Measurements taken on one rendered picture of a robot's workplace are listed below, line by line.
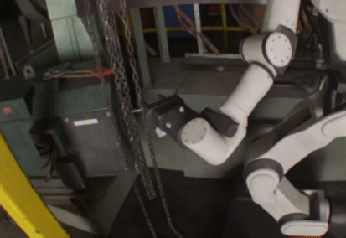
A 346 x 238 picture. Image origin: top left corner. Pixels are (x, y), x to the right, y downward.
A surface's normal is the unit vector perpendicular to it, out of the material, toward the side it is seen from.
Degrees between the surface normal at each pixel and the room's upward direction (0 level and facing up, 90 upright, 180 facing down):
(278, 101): 90
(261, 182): 90
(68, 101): 45
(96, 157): 90
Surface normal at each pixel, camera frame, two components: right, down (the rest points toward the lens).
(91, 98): -0.04, -0.26
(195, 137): -0.55, -0.53
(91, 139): 0.07, 0.49
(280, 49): 0.26, 0.12
